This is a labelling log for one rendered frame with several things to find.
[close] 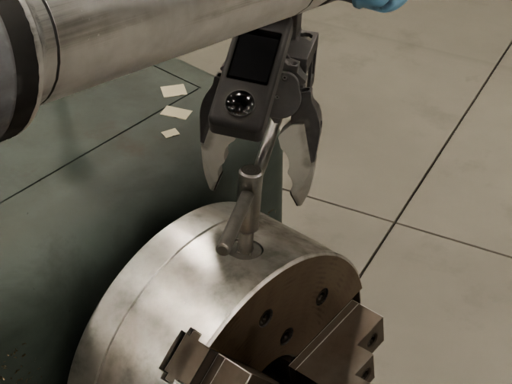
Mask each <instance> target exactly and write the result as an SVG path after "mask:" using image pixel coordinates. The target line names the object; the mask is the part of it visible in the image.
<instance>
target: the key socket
mask: <svg viewBox="0 0 512 384"><path fill-rule="evenodd" d="M253 247H254V249H253V251H252V253H251V256H250V255H246V254H238V253H236V252H237V250H238V241H236V242H234V244H233V246H232V249H231V251H230V252H229V255H230V256H232V257H233V258H236V259H239V260H251V259H254V258H257V257H259V256H260V255H262V253H263V251H262V248H261V246H260V245H258V244H256V243H255V242H253Z"/></svg>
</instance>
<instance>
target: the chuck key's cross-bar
mask: <svg viewBox="0 0 512 384"><path fill-rule="evenodd" d="M281 122H282V119H280V122H279V123H274V122H273V121H272V119H271V118H270V119H269V121H268V124H267V128H266V130H265V134H264V138H263V139H262V142H261V146H260V148H259V151H258V155H257V158H256V160H255V163H254V165H256V166H258V167H259V168H261V169H262V170H263V172H265V170H266V168H267V164H268V162H269V159H270V155H271V153H272V150H273V147H274V143H275V140H276V138H277V134H278V131H279V128H280V124H281ZM263 175H264V174H263ZM253 198H254V194H253V193H252V192H251V191H249V190H243V191H242V192H241V194H240V196H239V198H238V201H237V203H236V205H235V207H234V210H233V211H232V214H231V216H230V217H229V221H228V222H227V224H226V227H225V229H224V231H223V233H222V235H221V238H220V240H219V242H218V244H217V246H216V252H217V253H218V254H219V255H222V256H226V255H228V254H229V252H230V251H231V249H232V246H233V244H234V241H235V239H236V237H237V234H238V232H239V229H240V228H241V226H242V223H243V221H244V219H245V216H246V214H247V212H248V209H249V207H250V205H251V202H252V200H253Z"/></svg>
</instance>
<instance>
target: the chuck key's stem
mask: <svg viewBox="0 0 512 384"><path fill-rule="evenodd" d="M263 173H264V172H263V170H262V169H261V168H259V167H258V166H256V165H245V166H243V167H241V168H240V169H239V170H238V190H237V201H238V198H239V196H240V194H241V192H242V191H243V190H249V191H251V192H252V193H253V194H254V198H253V200H252V202H251V205H250V207H249V209H248V212H247V214H246V216H245V219H244V221H243V223H242V226H241V228H240V229H239V232H238V250H237V252H236V253H238V254H246V255H250V256H251V253H252V251H253V249H254V247H253V241H254V233H255V232H256V231H257V230H258V229H259V219H260V210H261V192H262V183H263Z"/></svg>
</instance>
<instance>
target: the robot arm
mask: <svg viewBox="0 0 512 384"><path fill-rule="evenodd" d="M334 1H344V2H349V3H351V4H353V6H354V7H355V8H358V9H361V8H367V9H370V10H373V11H378V12H381V13H388V12H391V11H394V10H397V9H398V8H400V7H401V6H403V4H404V3H406V2H407V0H0V142H2V141H5V140H7V139H10V138H12V137H15V136H17V135H18V134H20V133H22V132H24V131H25V130H26V129H27V128H28V127H29V126H30V124H31V122H32V121H33V120H34V118H35V116H36V114H37V111H38V109H39V106H40V105H43V104H47V103H49V102H51V101H55V100H58V99H60V98H64V97H66V96H69V95H71V94H74V93H77V92H80V91H84V90H85V89H88V88H92V87H94V86H96V85H100V84H103V83H105V82H108V81H111V80H114V79H116V78H120V77H122V76H125V75H129V74H131V73H133V72H137V71H139V70H142V69H145V68H148V67H150V66H154V65H157V64H159V63H161V62H165V61H168V60H170V59H173V58H176V57H179V56H182V55H184V54H187V53H191V52H193V51H195V50H199V49H202V48H204V47H207V46H210V45H213V44H215V43H218V42H221V41H224V40H228V39H230V38H232V41H231V43H230V47H229V51H228V53H227V57H226V60H225V62H224V63H223V64H222V66H221V68H220V70H221V71H222V73H221V72H217V73H216V75H215V77H214V79H213V84H212V85H211V86H210V88H209V90H208V92H207V93H206V95H205V97H204V99H203V101H202V104H201V107H200V142H201V152H202V161H203V170H204V174H205V177H206V181H207V183H208V185H209V188H210V190H213V191H215V190H216V188H217V185H218V183H219V180H220V178H221V177H222V173H223V171H222V164H223V163H224V162H225V160H226V158H227V156H228V154H229V150H228V146H229V144H230V143H231V142H233V141H235V138H238V139H245V140H249V141H252V142H260V141H261V140H262V139H263V138H264V134H265V130H266V127H267V122H268V120H269V117H270V118H271V119H272V121H273V122H274V123H279V122H280V119H283V118H287V117H290V116H291V120H290V122H288V123H287V124H286V125H285V126H284V127H283V128H282V130H281V132H280V135H279V137H278V139H279V143H280V148H281V149H282V150H283V151H284V152H285V153H286V156H287V158H288V160H289V169H288V172H287V173H288V175H289V176H290V178H291V181H292V185H293V186H292V187H291V190H290V195H291V197H292V198H293V201H294V202H295V204H296V205H297V206H302V204H303V202H304V200H305V199H306V197H307V195H308V193H309V190H310V187H311V185H312V179H313V175H314V171H315V163H316V159H317V150H318V143H319V140H320V135H321V131H322V111H321V108H320V105H319V103H318V102H317V100H316V99H314V97H313V88H312V85H313V83H314V77H315V62H316V55H317V47H318V33H319V32H314V31H309V30H303V29H302V28H301V23H302V13H303V12H305V11H309V10H312V9H314V8H317V7H318V6H322V5H326V4H328V3H330V2H334ZM306 37H310V38H312V39H311V41H310V40H308V39H306ZM308 70H309V72H308V75H307V74H306V73H307V71H308ZM307 79H308V80H307ZM306 80H307V88H306Z"/></svg>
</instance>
